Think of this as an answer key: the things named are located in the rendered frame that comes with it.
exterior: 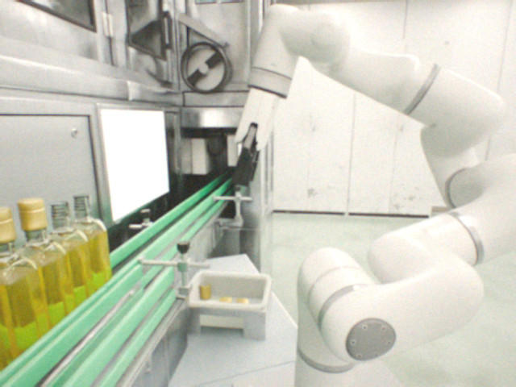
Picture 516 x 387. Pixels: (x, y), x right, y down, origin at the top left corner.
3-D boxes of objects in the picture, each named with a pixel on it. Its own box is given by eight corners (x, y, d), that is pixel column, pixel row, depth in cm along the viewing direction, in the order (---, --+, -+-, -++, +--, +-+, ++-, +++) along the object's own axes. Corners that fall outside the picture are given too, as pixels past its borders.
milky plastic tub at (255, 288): (198, 296, 100) (197, 269, 98) (272, 301, 98) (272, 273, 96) (177, 331, 84) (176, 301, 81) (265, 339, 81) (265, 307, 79)
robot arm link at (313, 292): (343, 322, 57) (352, 237, 53) (380, 385, 45) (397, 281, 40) (288, 326, 56) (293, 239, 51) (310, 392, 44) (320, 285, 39)
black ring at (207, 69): (184, 94, 150) (181, 43, 145) (230, 94, 147) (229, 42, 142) (181, 93, 145) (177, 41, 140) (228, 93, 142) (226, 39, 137)
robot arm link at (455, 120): (397, 144, 47) (366, 171, 62) (539, 219, 45) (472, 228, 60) (447, 54, 49) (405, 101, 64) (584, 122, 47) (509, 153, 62)
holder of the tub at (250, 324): (182, 297, 101) (181, 273, 99) (271, 302, 97) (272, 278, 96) (158, 331, 84) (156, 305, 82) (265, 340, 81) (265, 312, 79)
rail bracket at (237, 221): (215, 234, 145) (214, 184, 140) (252, 235, 143) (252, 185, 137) (212, 237, 140) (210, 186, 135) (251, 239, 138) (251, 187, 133)
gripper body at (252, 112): (253, 82, 64) (238, 139, 66) (243, 76, 54) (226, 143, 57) (290, 93, 63) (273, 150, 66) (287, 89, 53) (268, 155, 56)
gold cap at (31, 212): (34, 231, 49) (29, 203, 48) (14, 230, 50) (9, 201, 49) (53, 224, 53) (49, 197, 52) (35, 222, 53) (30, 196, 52)
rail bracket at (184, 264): (145, 286, 80) (140, 238, 77) (212, 290, 78) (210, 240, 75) (139, 293, 77) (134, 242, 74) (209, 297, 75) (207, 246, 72)
